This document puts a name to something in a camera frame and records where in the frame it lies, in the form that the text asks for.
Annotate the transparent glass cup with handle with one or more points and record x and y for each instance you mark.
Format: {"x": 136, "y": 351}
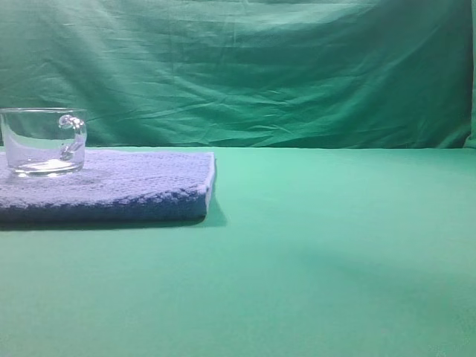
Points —
{"x": 41, "y": 141}

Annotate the folded blue towel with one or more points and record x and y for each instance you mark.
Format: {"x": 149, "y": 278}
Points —
{"x": 114, "y": 186}

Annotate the green table cloth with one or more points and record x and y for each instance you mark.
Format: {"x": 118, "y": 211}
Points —
{"x": 304, "y": 252}

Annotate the green backdrop cloth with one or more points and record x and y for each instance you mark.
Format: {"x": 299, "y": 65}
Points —
{"x": 308, "y": 74}

